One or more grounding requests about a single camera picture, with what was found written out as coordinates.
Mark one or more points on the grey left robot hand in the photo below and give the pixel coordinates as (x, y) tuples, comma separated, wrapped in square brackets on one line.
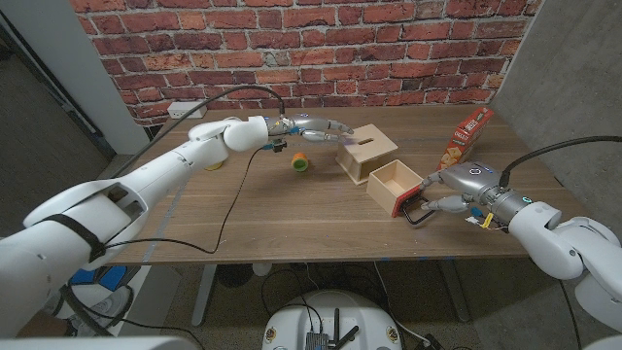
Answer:
[(306, 125)]

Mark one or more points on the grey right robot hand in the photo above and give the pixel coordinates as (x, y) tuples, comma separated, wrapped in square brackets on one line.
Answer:
[(466, 185)]

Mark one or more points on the wooden box with slot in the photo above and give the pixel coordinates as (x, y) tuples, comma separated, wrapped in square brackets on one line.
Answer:
[(369, 146)]

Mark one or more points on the wooden drawer with red front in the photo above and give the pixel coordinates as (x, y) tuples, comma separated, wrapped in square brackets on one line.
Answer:
[(396, 182)]

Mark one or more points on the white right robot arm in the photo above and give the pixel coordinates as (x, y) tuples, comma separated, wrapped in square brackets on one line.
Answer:
[(568, 243)]

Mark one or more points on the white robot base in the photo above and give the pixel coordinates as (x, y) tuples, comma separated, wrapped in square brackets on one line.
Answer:
[(359, 311)]

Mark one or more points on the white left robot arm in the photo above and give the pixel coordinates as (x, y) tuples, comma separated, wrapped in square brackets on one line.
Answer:
[(155, 170)]

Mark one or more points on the red cracker package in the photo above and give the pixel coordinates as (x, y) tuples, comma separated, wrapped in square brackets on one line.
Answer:
[(461, 141)]

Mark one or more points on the small grey computer box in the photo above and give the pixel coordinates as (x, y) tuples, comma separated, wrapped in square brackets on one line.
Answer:
[(317, 341)]

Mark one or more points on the red brick printed backdrop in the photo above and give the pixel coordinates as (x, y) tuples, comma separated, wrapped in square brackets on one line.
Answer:
[(316, 48)]

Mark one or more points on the yellow disc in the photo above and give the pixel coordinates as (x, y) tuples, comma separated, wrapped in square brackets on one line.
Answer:
[(214, 166)]

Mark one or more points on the grey table leg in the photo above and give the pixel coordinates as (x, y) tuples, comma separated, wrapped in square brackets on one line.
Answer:
[(454, 291)]

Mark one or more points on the white power outlet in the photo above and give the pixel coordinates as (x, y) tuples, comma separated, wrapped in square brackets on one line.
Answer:
[(184, 110)]

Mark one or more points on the black power strip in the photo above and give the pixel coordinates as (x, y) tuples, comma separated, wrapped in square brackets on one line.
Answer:
[(432, 342)]

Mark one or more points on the grey tape strip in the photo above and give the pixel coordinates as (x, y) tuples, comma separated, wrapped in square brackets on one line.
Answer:
[(162, 228)]

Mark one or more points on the black antenna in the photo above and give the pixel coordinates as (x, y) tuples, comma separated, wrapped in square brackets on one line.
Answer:
[(350, 337), (336, 323)]

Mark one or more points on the white table leg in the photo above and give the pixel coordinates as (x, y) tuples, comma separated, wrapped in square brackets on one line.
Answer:
[(203, 296)]

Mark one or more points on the blue and white object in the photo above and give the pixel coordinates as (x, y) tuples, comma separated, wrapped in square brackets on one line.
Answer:
[(114, 277)]

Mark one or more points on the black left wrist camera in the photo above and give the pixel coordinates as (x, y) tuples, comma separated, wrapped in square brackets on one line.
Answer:
[(278, 145)]

